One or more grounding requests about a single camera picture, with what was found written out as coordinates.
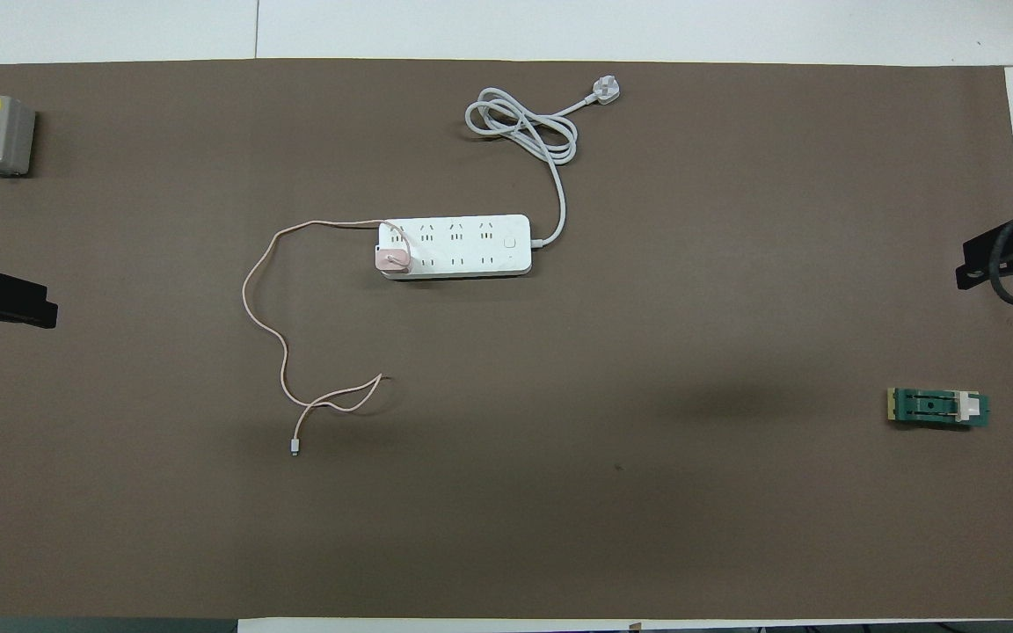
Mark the pink charging cable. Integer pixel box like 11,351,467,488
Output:
242,219,412,457

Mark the white power strip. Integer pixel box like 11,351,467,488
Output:
378,214,533,280

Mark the brown table mat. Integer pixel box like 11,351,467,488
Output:
0,58,1013,621

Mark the green knife switch yellow base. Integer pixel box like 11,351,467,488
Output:
886,387,992,432

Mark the white power cord with plug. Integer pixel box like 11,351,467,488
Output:
465,75,623,250

